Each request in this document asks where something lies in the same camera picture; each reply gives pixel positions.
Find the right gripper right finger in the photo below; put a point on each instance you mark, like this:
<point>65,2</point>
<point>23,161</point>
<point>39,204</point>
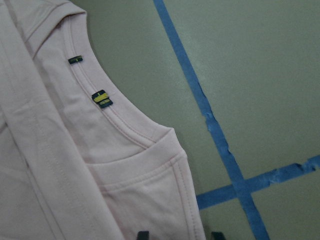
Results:
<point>216,235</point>

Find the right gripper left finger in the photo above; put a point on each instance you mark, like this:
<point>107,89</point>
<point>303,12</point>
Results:
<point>143,235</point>

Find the pink Snoopy t-shirt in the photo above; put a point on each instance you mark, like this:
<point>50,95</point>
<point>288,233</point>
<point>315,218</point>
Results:
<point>78,161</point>

